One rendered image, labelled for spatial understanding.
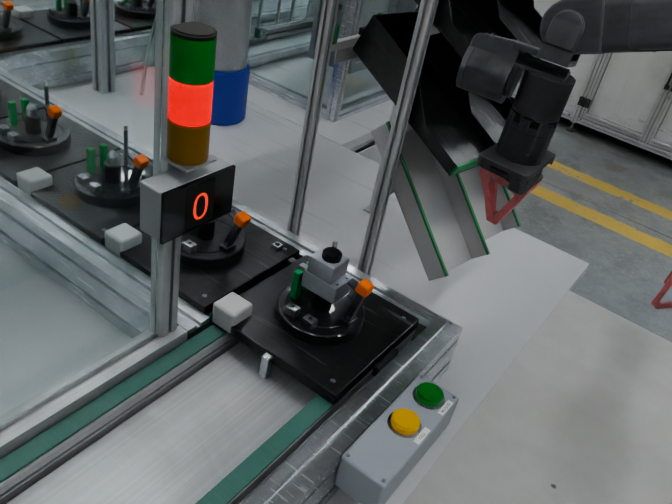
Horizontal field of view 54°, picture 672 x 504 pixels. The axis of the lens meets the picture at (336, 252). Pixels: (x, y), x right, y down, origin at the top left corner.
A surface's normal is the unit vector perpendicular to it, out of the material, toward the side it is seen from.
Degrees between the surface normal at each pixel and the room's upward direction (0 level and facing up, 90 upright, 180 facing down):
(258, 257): 0
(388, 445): 0
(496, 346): 0
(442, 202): 45
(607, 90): 90
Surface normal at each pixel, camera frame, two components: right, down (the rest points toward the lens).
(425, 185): 0.61, -0.22
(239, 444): 0.17, -0.81
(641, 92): -0.59, 0.36
